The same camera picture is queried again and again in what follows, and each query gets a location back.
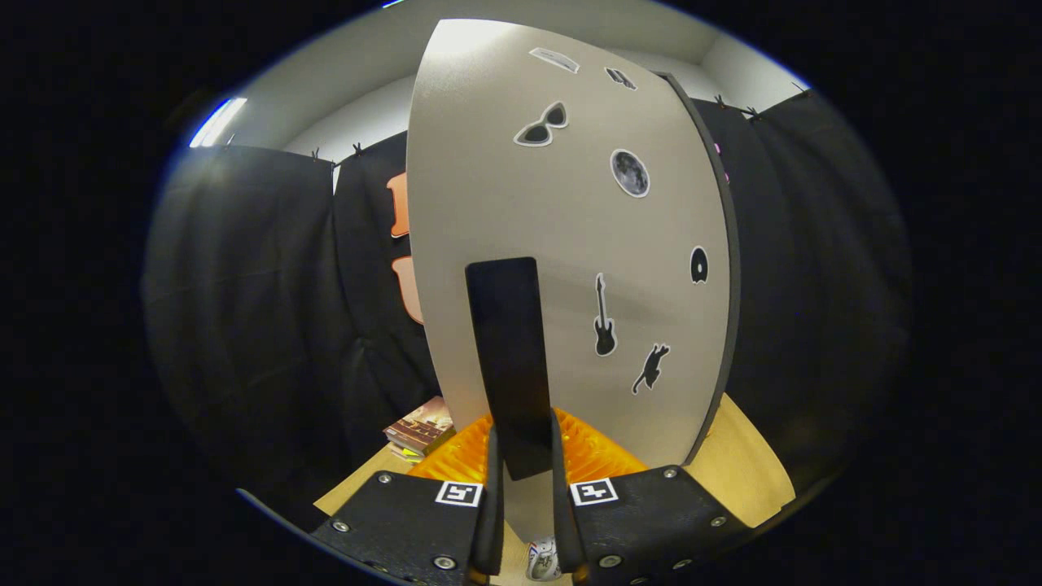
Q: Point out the yellow cover book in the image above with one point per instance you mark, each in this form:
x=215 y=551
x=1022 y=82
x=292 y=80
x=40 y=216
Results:
x=403 y=451

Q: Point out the dark grey shoe cabinet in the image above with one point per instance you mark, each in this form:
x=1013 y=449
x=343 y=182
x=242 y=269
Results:
x=733 y=244

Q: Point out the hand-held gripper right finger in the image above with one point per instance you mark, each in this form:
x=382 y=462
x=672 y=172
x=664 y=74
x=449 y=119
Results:
x=651 y=513

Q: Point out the narrow ceiling light panel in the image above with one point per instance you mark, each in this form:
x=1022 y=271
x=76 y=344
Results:
x=218 y=122

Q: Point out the black backdrop cloth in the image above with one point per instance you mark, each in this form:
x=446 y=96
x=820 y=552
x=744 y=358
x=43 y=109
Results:
x=244 y=285

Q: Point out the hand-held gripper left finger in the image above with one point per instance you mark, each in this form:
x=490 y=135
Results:
x=407 y=521

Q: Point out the white canvas shoe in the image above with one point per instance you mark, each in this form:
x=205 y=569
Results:
x=544 y=560

